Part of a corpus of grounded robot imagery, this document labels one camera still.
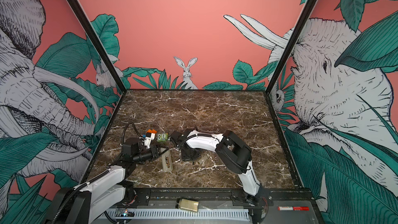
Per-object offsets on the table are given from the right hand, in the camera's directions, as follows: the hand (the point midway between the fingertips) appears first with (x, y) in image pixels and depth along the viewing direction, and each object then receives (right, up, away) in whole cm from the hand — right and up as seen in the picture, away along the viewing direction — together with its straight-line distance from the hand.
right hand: (188, 159), depth 86 cm
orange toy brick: (-25, +14, +12) cm, 31 cm away
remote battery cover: (+8, 0, 0) cm, 8 cm away
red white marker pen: (+50, -18, -15) cm, 55 cm away
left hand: (-11, +8, -5) cm, 14 cm away
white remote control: (-11, +2, -7) cm, 13 cm away
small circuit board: (-28, -19, -16) cm, 37 cm away
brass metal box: (+2, -15, -17) cm, 22 cm away
